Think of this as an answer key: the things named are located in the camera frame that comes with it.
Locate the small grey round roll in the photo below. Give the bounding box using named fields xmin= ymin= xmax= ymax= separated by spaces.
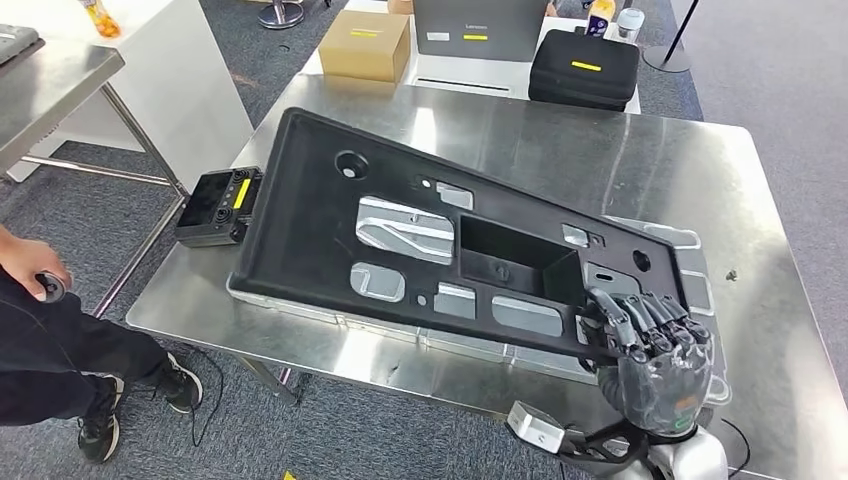
xmin=36 ymin=271 xmax=69 ymax=305

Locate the grey laptop box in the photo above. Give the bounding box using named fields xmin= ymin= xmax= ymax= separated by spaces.
xmin=411 ymin=0 xmax=552 ymax=64

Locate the person's hand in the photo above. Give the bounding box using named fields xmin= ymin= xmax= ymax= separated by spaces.
xmin=0 ymin=236 xmax=73 ymax=303

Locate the person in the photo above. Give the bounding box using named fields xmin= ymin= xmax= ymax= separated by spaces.
xmin=0 ymin=225 xmax=204 ymax=465

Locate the yellow label bottle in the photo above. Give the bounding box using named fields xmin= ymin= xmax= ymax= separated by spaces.
xmin=585 ymin=0 xmax=618 ymax=39

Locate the stainless steel workbench table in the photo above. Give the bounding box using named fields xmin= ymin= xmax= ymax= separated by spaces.
xmin=125 ymin=72 xmax=848 ymax=480

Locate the orange drink bottle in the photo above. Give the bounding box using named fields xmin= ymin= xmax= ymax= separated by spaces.
xmin=78 ymin=0 xmax=123 ymax=40

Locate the white table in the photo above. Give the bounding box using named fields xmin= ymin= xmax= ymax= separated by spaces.
xmin=301 ymin=0 xmax=643 ymax=115

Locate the stamped silver metal plate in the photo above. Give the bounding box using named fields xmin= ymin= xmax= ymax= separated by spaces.
xmin=225 ymin=195 xmax=734 ymax=407

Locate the clear lidded jar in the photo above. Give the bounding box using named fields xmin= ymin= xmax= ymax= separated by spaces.
xmin=615 ymin=7 xmax=646 ymax=45

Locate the black plastic panel part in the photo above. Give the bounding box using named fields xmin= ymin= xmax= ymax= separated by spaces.
xmin=228 ymin=107 xmax=690 ymax=363

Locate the white cabinet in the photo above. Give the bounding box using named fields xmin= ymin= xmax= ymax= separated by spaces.
xmin=5 ymin=0 xmax=255 ymax=194

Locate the black floor cable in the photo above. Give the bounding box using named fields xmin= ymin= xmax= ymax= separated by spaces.
xmin=188 ymin=344 xmax=226 ymax=449

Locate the black floor stand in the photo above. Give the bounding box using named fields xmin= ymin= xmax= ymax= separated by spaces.
xmin=641 ymin=0 xmax=701 ymax=75

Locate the black zip case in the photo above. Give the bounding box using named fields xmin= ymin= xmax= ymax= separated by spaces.
xmin=527 ymin=29 xmax=641 ymax=113

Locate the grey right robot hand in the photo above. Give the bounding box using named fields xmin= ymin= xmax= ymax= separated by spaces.
xmin=579 ymin=288 xmax=717 ymax=439

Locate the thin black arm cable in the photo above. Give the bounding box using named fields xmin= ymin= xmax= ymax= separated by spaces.
xmin=720 ymin=417 xmax=753 ymax=480

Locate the brown cardboard box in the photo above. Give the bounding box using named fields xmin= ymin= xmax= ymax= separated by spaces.
xmin=317 ymin=9 xmax=413 ymax=85

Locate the stainless steel side table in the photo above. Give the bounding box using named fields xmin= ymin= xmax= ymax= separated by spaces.
xmin=0 ymin=36 xmax=191 ymax=320

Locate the grey flat device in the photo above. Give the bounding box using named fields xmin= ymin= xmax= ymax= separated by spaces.
xmin=0 ymin=23 xmax=42 ymax=66

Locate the black controller with antennas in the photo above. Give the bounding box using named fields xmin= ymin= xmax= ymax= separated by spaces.
xmin=174 ymin=166 xmax=265 ymax=250

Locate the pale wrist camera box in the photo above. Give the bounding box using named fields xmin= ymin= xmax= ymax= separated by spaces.
xmin=506 ymin=400 xmax=568 ymax=456

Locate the chrome stool base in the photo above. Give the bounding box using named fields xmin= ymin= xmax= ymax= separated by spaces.
xmin=256 ymin=0 xmax=307 ymax=30

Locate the person's foot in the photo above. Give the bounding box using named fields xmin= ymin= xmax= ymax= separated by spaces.
xmin=157 ymin=352 xmax=204 ymax=416
xmin=77 ymin=375 xmax=126 ymax=465

